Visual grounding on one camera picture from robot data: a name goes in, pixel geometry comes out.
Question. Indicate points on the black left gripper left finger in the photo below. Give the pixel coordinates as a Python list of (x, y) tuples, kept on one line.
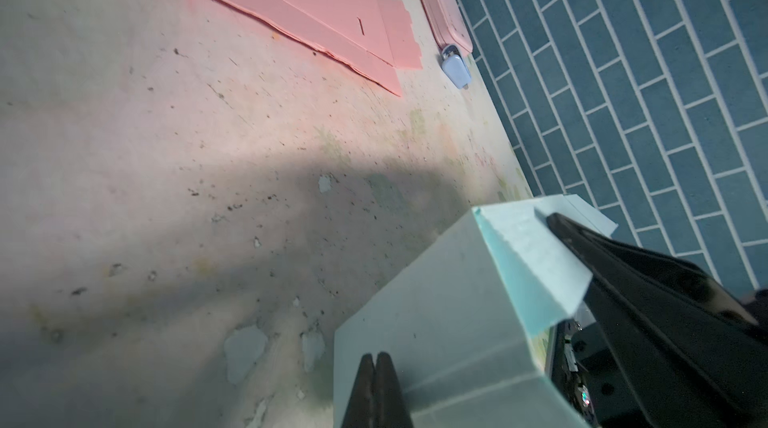
[(361, 406)]

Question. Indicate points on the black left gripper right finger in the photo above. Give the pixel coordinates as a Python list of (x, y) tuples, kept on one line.
[(391, 410)]

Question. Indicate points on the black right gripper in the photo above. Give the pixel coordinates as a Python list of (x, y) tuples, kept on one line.
[(657, 342)]

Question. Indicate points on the mint green paper box sheet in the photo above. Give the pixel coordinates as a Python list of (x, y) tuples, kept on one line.
[(460, 321)]

